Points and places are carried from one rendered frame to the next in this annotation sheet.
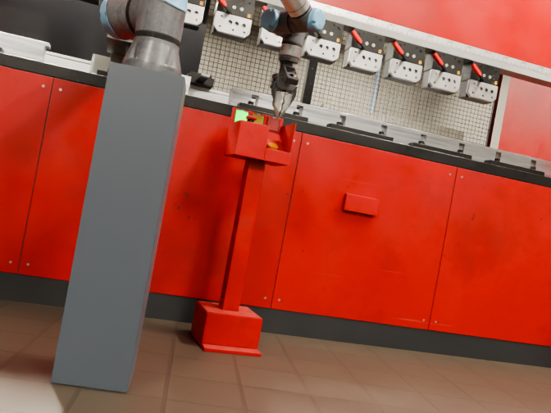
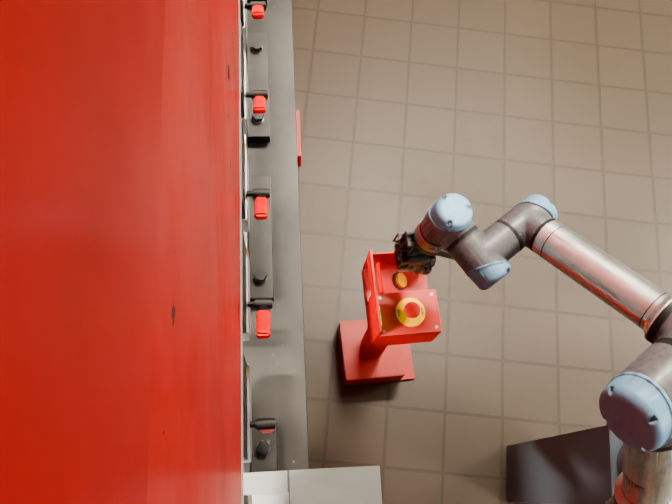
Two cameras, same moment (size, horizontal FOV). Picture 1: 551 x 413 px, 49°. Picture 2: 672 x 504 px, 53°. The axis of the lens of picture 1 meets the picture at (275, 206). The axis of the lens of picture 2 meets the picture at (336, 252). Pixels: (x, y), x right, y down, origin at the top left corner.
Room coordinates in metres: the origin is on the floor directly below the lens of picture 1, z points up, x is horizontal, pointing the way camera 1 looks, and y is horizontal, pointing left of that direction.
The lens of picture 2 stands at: (2.34, 0.60, 2.35)
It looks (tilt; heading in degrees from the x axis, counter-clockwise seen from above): 70 degrees down; 271
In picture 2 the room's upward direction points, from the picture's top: 12 degrees clockwise
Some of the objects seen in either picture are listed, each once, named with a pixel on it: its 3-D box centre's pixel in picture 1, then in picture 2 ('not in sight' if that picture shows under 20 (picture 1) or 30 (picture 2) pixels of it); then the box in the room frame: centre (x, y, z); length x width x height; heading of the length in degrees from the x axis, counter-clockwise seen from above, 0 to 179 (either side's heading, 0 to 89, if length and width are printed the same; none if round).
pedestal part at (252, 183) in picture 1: (242, 234); (381, 329); (2.16, 0.10, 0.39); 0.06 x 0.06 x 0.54; 18
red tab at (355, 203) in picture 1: (361, 204); (296, 138); (2.54, -0.35, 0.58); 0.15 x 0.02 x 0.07; 106
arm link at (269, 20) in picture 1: (280, 22); (485, 254); (2.06, 0.10, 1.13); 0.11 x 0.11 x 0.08; 51
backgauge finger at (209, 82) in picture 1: (201, 78); not in sight; (2.65, 0.42, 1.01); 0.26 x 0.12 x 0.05; 16
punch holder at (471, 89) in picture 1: (479, 83); not in sight; (2.84, -0.84, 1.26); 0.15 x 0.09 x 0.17; 106
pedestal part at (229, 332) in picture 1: (227, 327); (377, 350); (2.13, 0.09, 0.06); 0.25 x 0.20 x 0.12; 18
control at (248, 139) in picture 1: (260, 135); (401, 297); (2.16, 0.10, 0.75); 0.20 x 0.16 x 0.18; 108
